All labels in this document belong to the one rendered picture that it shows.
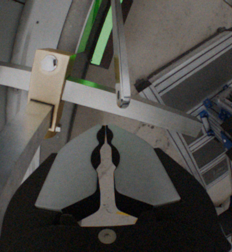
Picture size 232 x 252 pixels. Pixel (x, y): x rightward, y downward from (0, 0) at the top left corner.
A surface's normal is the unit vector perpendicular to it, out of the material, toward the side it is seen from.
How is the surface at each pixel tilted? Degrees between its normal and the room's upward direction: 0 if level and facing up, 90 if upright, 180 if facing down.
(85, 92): 0
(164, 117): 0
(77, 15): 0
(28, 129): 90
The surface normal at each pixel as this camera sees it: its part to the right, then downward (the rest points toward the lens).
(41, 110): 0.32, -0.85
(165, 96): 0.07, 0.47
